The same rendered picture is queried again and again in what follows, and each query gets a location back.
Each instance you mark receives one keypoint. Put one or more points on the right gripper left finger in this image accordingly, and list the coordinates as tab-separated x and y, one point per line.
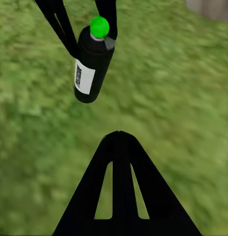
78	219

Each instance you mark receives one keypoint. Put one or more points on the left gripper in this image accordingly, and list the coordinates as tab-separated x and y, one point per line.
106	8

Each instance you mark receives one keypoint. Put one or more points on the pesticide atomizer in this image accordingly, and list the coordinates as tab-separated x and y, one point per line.
96	44

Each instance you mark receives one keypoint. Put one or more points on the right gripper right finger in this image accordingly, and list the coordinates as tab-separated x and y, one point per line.
167	217

